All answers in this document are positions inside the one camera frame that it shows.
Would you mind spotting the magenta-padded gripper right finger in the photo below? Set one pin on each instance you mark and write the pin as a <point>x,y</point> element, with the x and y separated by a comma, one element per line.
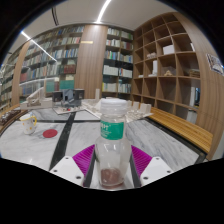
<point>141,160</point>

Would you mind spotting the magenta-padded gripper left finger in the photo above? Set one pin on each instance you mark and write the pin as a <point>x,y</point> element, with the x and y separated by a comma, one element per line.
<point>83,160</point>

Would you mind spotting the clear bottle with green label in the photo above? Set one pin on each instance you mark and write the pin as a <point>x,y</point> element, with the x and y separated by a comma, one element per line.
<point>112,146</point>

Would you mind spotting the flat round red coaster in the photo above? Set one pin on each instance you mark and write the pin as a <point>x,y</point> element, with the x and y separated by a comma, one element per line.
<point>50,133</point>

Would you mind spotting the wide white architectural model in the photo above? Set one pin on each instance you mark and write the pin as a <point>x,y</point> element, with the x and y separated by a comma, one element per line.
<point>140,111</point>

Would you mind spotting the curved wooden bench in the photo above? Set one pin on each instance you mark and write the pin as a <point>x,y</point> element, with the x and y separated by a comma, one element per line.
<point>180,128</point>

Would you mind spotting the dark grey architectural model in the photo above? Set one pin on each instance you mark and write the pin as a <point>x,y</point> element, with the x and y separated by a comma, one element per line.
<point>68,98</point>

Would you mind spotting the tall white architectural model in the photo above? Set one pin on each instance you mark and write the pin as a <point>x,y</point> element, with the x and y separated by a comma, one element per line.
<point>36,101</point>

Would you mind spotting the wooden cubby shelf unit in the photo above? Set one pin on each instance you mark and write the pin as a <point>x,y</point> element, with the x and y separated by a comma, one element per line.
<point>166,76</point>

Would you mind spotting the straight ceiling light strip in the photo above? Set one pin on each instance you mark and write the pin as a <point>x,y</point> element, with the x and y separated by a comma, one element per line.
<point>103,11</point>

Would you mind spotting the wooden bookshelf wall with books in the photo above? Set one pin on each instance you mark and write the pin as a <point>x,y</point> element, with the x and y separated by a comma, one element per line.
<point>60,56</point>

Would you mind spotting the framed wall picture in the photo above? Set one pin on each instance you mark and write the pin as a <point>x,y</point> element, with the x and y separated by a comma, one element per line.
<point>215,63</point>

